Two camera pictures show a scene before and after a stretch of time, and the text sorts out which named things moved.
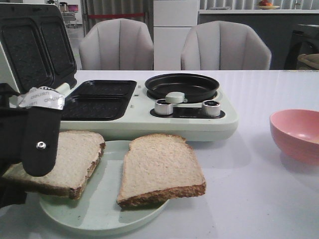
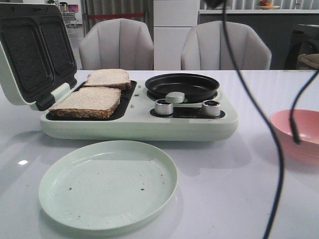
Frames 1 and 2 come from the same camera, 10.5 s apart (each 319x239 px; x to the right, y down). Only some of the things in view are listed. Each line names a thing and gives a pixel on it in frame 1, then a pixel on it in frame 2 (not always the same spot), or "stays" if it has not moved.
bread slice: x=158 y=168 -> x=94 y=102
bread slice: x=77 y=152 -> x=108 y=77
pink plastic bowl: x=296 y=132 stays
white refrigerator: x=172 y=20 stays
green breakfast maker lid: x=36 y=48 stays
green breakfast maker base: x=117 y=109 stays
